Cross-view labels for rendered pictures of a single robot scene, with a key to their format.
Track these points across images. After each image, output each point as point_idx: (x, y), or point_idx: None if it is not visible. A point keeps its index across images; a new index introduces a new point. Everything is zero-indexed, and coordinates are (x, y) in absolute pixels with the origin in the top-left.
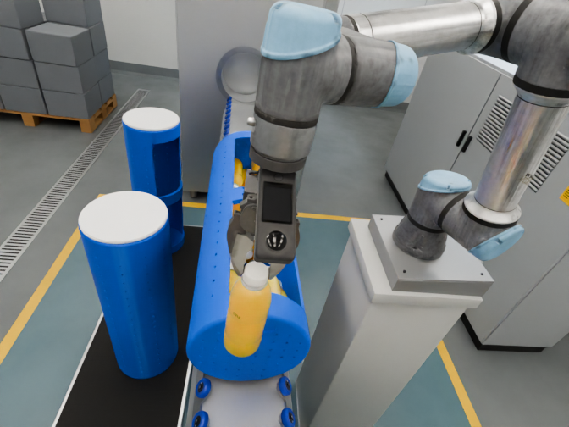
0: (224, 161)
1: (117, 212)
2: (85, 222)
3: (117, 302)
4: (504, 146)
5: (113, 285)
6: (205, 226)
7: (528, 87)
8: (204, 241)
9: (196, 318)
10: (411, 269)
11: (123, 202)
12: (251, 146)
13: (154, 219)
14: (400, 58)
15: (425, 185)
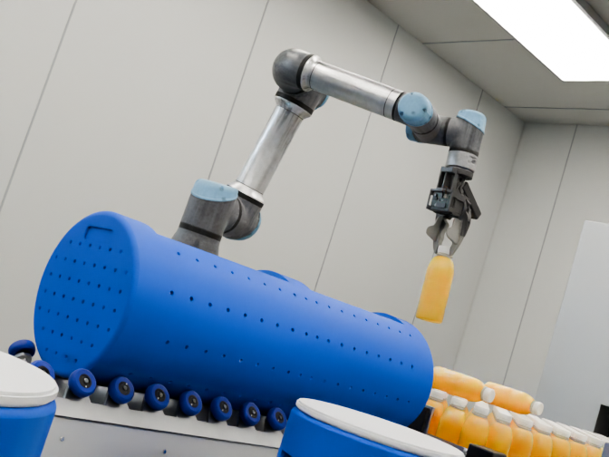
0: (226, 269)
1: (390, 430)
2: (452, 451)
3: None
4: (285, 146)
5: None
6: (336, 337)
7: (310, 111)
8: (358, 340)
9: (424, 357)
10: None
11: (367, 424)
12: (471, 172)
13: (342, 408)
14: None
15: (230, 196)
